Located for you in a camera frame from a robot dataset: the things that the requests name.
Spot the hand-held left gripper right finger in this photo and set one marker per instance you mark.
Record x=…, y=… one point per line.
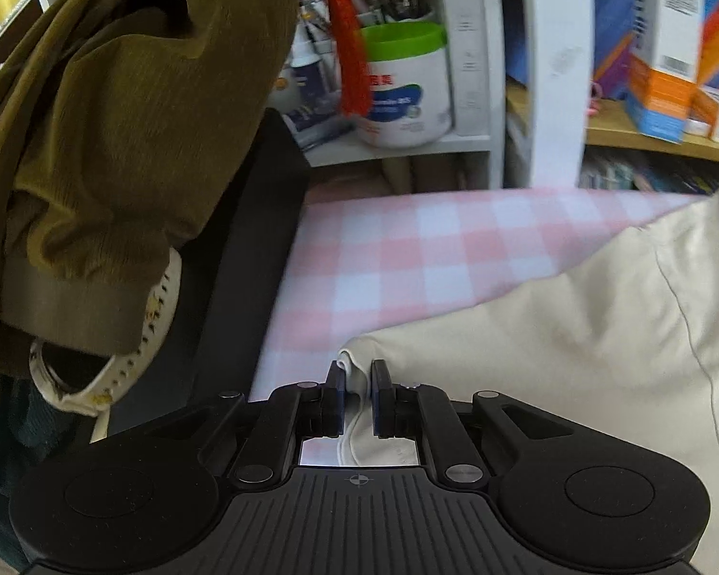
x=380, y=402

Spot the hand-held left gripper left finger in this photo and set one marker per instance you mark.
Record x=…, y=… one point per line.
x=334, y=402

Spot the cream cotton garment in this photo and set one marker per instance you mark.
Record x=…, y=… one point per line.
x=545, y=341

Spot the white perforated belt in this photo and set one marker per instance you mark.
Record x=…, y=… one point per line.
x=156, y=323

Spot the white tub green lid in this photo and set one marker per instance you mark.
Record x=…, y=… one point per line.
x=407, y=84

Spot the white blue small bottle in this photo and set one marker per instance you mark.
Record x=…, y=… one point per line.
x=308, y=78

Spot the dark teal knit garment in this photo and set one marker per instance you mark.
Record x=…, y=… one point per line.
x=12, y=461

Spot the olive green jacket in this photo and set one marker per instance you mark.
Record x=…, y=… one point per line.
x=126, y=132

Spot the row of thin booklets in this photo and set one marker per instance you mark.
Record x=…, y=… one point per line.
x=647, y=175

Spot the red tassel ornament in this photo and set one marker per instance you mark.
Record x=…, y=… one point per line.
x=350, y=42

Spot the wooden bookshelf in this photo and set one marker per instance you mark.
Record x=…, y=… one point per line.
x=635, y=138

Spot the pink plastic rings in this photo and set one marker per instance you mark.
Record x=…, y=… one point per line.
x=594, y=100

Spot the white shelf unit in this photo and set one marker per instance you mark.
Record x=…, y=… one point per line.
x=554, y=72

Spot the row of colourful books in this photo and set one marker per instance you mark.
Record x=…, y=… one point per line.
x=611, y=24

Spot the tall orange white box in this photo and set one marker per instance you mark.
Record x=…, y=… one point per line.
x=671, y=24

